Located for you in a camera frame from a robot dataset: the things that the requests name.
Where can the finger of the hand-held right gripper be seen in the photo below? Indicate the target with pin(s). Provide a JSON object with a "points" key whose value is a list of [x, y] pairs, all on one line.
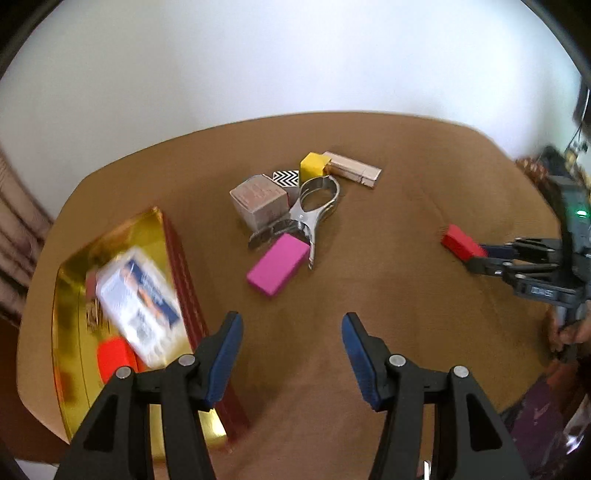
{"points": [[498, 251], [485, 266]]}

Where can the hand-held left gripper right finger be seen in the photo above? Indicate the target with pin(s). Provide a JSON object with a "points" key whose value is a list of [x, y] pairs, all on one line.
{"points": [[362, 362]]}

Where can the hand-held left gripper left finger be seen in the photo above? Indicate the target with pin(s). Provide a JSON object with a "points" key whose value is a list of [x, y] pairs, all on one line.
{"points": [[226, 357]]}

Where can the red block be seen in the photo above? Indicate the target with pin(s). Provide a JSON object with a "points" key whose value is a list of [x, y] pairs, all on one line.
{"points": [[459, 242]]}

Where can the clear plastic box blue label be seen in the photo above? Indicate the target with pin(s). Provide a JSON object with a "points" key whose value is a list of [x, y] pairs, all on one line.
{"points": [[138, 304]]}

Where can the pink block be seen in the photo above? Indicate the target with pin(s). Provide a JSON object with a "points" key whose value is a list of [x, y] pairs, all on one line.
{"points": [[277, 266]]}

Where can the orange-red block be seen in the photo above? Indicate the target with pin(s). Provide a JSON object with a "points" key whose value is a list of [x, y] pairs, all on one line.
{"points": [[114, 359]]}

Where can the metal spring clamp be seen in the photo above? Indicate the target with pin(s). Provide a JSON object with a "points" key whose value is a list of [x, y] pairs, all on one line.
{"points": [[302, 214]]}

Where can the gold and red tin box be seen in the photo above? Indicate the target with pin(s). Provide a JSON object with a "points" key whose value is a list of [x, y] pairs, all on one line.
{"points": [[69, 323]]}

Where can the long beige box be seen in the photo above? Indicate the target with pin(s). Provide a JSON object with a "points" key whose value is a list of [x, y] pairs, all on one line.
{"points": [[355, 170]]}

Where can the brown cardboard box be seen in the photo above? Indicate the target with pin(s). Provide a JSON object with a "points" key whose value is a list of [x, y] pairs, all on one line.
{"points": [[258, 198]]}

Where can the black white zigzag block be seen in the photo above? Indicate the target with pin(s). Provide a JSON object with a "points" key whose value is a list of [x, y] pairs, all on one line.
{"points": [[286, 177]]}

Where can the yellow block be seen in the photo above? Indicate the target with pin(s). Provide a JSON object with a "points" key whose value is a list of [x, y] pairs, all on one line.
{"points": [[314, 166]]}

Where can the person's right hand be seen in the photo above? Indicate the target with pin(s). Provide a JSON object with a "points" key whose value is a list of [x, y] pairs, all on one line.
{"points": [[569, 333]]}

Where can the patterned brown object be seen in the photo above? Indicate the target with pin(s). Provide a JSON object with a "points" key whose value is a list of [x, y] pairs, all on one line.
{"points": [[531, 168]]}

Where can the pink translucent small box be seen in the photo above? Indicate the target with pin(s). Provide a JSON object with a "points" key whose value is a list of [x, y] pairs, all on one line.
{"points": [[93, 281]]}

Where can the person's purple clothing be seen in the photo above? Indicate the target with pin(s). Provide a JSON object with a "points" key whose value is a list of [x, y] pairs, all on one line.
{"points": [[545, 424]]}

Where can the beige patterned curtain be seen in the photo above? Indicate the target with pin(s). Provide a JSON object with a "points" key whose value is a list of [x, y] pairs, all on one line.
{"points": [[18, 230]]}

